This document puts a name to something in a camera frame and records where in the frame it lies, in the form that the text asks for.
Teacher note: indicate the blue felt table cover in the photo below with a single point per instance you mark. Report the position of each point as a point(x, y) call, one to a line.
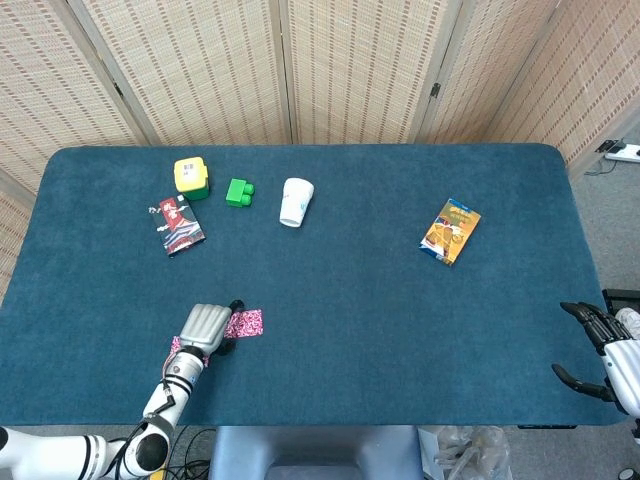
point(350, 300)

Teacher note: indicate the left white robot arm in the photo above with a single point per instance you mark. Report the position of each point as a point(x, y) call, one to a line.
point(172, 390)

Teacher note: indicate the black screen hinge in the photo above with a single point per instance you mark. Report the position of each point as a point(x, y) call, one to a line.
point(118, 90)
point(435, 90)

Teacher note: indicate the green bin with yellow lid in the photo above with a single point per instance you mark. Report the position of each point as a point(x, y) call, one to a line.
point(190, 175)

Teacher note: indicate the yellow blue snack box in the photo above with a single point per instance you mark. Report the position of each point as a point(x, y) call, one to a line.
point(450, 232)

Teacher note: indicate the black power plug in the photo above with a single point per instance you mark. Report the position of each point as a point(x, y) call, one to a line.
point(607, 146)

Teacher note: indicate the clear plastic bag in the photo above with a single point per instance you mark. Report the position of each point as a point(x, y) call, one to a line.
point(470, 452)

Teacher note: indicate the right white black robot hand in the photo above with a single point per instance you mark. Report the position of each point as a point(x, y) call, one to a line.
point(625, 370)

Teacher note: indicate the white rounded object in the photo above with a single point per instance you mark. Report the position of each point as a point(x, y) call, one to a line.
point(631, 317)

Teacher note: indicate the green toy building brick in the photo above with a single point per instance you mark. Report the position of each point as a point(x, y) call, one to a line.
point(234, 192)

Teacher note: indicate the white power strip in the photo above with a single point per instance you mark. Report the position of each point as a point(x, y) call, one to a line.
point(627, 152)

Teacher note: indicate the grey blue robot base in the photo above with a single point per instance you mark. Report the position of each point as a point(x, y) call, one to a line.
point(315, 450)

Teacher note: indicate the black table control panel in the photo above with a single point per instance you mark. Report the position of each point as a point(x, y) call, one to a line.
point(547, 427)

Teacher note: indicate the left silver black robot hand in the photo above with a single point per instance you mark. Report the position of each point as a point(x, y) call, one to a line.
point(205, 327)

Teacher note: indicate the white paper cup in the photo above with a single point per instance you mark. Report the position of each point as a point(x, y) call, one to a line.
point(296, 200)

